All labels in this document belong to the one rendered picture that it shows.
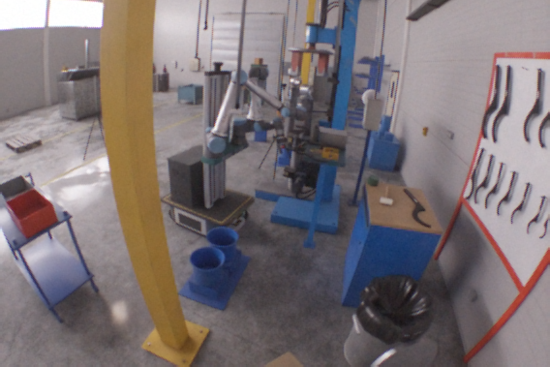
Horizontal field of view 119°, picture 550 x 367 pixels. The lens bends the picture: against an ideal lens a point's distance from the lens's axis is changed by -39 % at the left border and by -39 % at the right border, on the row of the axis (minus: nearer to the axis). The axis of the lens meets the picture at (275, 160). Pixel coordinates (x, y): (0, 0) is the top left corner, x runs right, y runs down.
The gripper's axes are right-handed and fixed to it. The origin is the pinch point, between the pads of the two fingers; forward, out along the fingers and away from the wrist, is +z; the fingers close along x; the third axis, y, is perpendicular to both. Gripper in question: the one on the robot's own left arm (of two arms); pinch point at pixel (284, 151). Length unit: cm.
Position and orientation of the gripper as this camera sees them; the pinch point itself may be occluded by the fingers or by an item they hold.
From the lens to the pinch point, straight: 262.5
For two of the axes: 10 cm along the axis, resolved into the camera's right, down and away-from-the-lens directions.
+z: 2.0, 9.8, 0.6
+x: 5.3, -1.6, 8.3
